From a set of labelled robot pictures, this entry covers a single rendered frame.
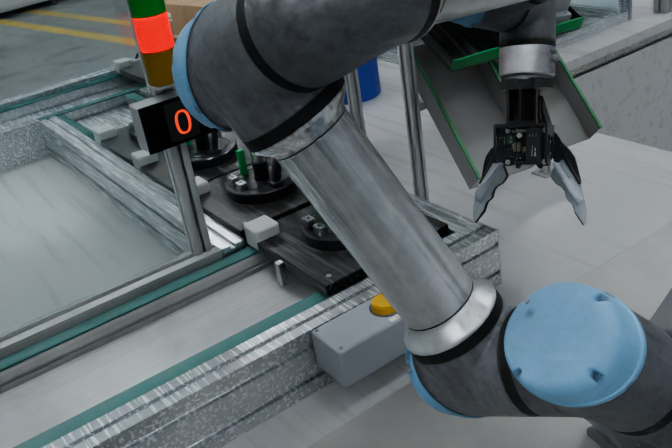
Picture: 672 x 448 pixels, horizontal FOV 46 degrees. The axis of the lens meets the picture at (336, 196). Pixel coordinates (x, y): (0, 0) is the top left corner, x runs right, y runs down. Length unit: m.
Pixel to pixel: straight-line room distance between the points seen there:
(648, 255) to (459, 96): 0.41
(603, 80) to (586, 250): 1.17
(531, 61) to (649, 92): 1.64
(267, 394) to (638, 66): 1.84
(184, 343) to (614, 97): 1.72
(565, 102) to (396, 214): 0.78
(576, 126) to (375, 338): 0.62
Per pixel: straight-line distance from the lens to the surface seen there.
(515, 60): 1.09
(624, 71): 2.57
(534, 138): 1.07
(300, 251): 1.24
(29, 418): 1.17
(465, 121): 1.38
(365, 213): 0.77
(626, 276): 1.33
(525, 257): 1.38
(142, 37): 1.17
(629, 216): 1.50
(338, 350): 1.03
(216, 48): 0.71
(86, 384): 1.18
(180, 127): 1.19
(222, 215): 1.41
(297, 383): 1.11
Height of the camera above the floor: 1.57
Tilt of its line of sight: 25 degrees down
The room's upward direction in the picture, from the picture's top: 9 degrees counter-clockwise
